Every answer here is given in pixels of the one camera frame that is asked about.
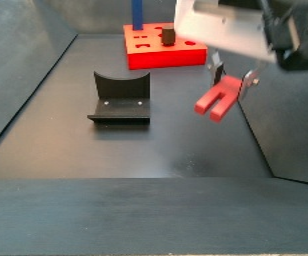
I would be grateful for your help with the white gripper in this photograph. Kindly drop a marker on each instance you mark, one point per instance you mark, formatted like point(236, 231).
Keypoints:
point(227, 28)

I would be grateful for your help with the red double-square object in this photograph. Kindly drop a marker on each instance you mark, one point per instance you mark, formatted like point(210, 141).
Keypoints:
point(219, 98)

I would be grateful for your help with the red shape-sorting board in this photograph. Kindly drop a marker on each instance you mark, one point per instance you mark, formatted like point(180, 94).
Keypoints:
point(147, 53)

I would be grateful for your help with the brown rounded peg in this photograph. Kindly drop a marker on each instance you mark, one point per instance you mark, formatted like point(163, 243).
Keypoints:
point(167, 36)

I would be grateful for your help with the black curved holder stand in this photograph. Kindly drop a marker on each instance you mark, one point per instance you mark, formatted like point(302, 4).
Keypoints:
point(123, 100)

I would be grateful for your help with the blue rectangular block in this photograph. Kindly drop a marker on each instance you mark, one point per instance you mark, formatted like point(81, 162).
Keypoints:
point(136, 14)

